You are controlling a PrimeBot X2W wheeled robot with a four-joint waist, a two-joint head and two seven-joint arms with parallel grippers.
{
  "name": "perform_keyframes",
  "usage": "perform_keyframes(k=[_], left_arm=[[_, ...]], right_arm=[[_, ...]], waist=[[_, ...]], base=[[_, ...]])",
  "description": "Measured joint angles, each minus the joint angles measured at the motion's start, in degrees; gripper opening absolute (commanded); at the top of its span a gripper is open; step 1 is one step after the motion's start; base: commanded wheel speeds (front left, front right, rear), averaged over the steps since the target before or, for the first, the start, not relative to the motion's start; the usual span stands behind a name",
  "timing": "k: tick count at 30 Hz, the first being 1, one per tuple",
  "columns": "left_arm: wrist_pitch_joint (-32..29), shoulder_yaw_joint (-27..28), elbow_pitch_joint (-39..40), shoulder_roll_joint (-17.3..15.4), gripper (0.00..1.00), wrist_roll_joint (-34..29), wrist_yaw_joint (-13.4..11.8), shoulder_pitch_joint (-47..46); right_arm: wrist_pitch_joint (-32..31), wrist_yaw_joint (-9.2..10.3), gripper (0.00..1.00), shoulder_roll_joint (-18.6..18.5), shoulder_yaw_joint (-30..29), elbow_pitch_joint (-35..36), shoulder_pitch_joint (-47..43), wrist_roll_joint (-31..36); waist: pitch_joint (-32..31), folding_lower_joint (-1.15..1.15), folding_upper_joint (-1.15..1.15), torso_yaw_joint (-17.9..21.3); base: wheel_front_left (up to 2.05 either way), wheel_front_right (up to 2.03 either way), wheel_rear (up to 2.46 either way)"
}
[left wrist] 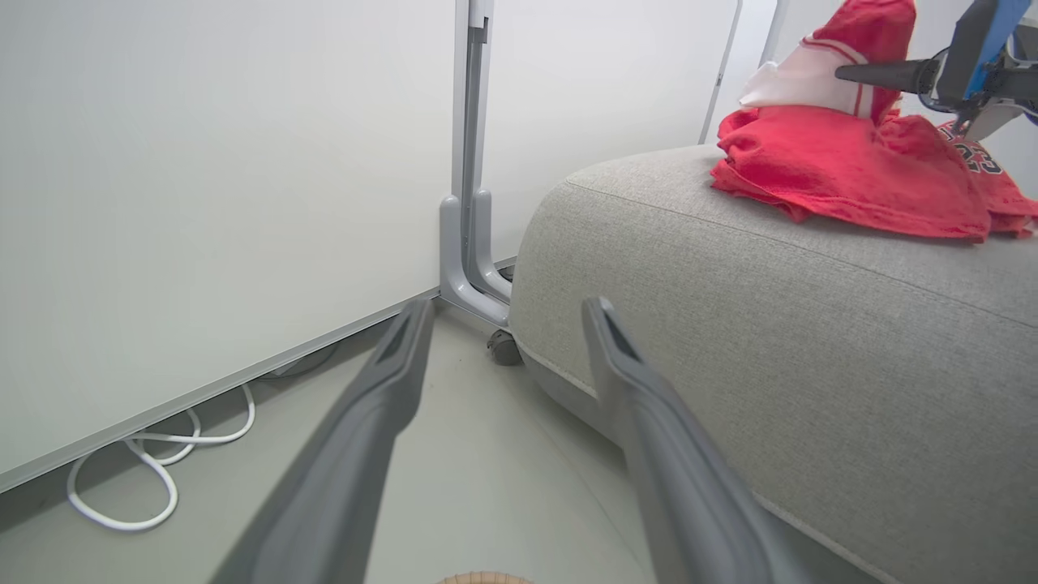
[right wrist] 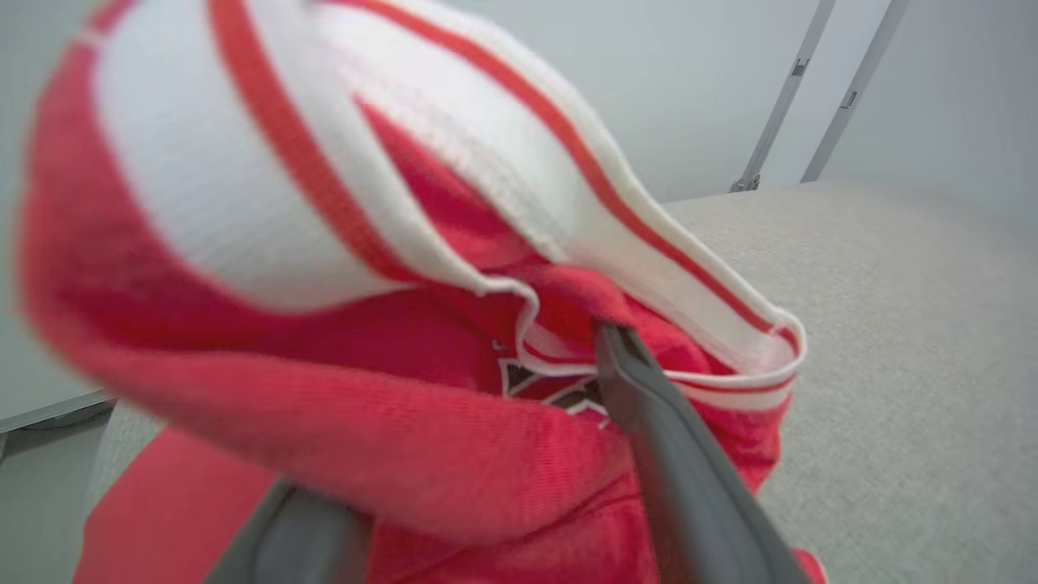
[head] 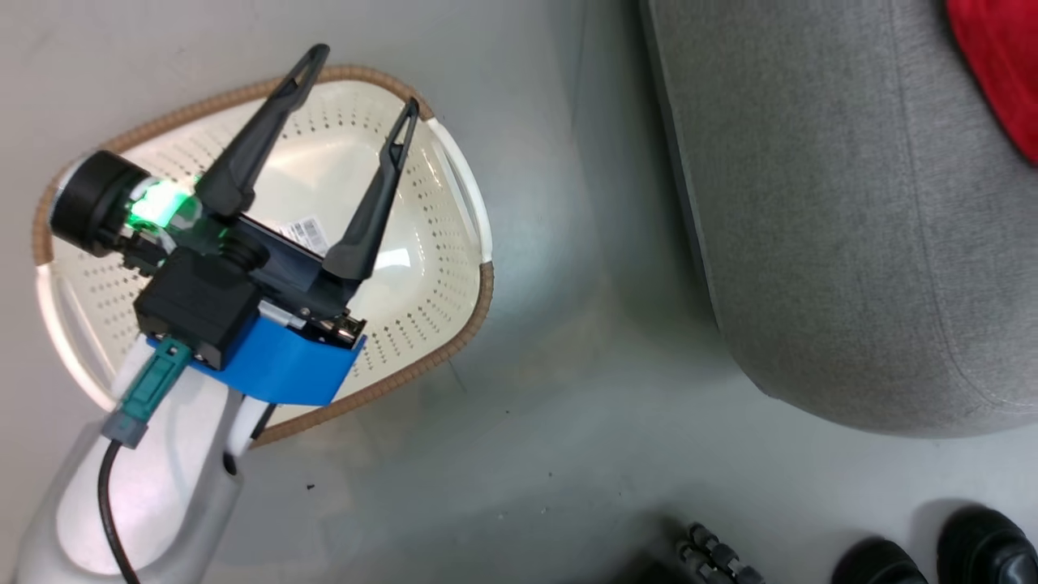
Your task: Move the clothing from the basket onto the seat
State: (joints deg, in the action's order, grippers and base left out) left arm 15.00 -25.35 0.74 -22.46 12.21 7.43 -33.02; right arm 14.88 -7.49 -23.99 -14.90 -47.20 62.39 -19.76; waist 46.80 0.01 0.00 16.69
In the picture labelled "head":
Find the grey fabric sofa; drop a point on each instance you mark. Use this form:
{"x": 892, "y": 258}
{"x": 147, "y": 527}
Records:
{"x": 851, "y": 203}

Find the black shoe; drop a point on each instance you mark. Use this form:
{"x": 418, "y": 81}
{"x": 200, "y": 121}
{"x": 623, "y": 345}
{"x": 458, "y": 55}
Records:
{"x": 985, "y": 547}
{"x": 880, "y": 564}

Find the barcode sticker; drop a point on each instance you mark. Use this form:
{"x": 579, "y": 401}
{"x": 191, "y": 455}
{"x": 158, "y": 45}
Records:
{"x": 312, "y": 231}

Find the white perforated laundry basket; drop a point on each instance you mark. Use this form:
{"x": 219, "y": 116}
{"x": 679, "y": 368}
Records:
{"x": 438, "y": 268}

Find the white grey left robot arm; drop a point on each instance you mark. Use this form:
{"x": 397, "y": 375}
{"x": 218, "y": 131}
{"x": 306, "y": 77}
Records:
{"x": 170, "y": 503}

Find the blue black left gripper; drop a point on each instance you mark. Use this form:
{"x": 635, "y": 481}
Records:
{"x": 304, "y": 365}

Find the red basketball jersey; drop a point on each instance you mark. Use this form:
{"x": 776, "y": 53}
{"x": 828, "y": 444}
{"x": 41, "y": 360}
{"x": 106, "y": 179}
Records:
{"x": 1005, "y": 65}

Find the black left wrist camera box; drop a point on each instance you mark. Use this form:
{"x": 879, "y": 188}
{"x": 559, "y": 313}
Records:
{"x": 195, "y": 304}

